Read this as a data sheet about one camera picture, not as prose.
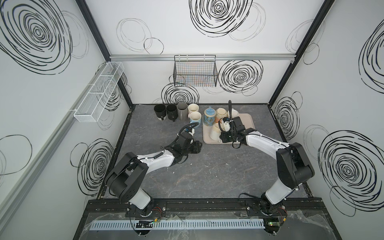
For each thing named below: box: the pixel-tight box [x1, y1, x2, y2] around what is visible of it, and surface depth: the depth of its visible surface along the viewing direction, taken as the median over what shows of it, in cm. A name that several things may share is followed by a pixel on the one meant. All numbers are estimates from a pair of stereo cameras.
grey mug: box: [177, 102, 189, 121], surface depth 107 cm
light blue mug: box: [187, 111, 202, 128], surface depth 104 cm
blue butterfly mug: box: [203, 106, 217, 127], surface depth 104 cm
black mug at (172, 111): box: [166, 104, 178, 122], surface depth 107 cm
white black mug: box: [154, 104, 167, 121], surface depth 107 cm
